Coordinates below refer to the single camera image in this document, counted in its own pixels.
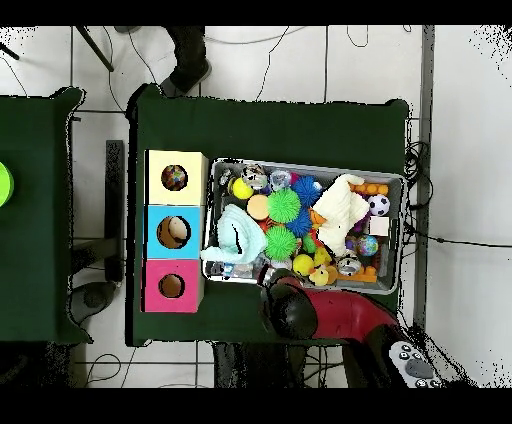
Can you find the blue spiky rubber ball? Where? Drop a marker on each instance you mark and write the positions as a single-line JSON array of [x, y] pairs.
[[300, 224]]

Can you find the colourful patterned knotted toy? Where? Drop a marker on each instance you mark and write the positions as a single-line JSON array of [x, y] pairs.
[[174, 178]]

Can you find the dark green table cloth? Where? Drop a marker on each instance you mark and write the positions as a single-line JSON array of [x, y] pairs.
[[32, 240], [264, 128]]

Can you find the grey round base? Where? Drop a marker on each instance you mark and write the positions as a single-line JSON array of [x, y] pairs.
[[92, 302]]

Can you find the cream muslin cloth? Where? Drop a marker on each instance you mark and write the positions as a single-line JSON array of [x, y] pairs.
[[344, 208]]

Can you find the blue furry monster toy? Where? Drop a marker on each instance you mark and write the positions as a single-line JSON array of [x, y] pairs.
[[306, 190]]

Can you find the plain yellow ball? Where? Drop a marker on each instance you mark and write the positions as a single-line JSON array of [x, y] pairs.
[[302, 265]]

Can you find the mint green muslin cloth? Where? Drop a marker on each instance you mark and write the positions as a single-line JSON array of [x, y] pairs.
[[236, 236]]

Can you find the thin black rod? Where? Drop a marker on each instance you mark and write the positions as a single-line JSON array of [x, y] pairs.
[[92, 48]]

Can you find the small orange basketball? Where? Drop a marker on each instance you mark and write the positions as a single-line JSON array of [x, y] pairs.
[[318, 218]]

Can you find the person's foot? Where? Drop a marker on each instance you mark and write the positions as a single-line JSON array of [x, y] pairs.
[[128, 29], [188, 56]]

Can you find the small black white soccer ball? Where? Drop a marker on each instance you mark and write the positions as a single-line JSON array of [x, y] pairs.
[[379, 205]]

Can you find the clear mesh bin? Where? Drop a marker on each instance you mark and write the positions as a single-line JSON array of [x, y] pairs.
[[390, 264]]

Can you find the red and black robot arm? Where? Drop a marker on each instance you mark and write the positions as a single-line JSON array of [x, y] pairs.
[[344, 316]]

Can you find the grey vertical beam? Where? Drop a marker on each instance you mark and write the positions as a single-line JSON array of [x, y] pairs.
[[428, 80]]

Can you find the green furry monster toy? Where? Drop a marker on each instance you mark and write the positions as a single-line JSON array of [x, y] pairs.
[[280, 242]]

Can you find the wooden box with three holes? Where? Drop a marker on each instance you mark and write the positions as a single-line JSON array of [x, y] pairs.
[[192, 240]]

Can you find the black upright panel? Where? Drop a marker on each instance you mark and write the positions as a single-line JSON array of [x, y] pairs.
[[116, 208]]

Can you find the green spiky rubber ball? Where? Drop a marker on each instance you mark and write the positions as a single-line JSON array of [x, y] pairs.
[[284, 206]]

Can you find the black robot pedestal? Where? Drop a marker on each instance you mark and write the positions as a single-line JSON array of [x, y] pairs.
[[240, 368]]

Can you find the bright green cup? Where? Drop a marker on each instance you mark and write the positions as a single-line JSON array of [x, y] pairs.
[[4, 184]]

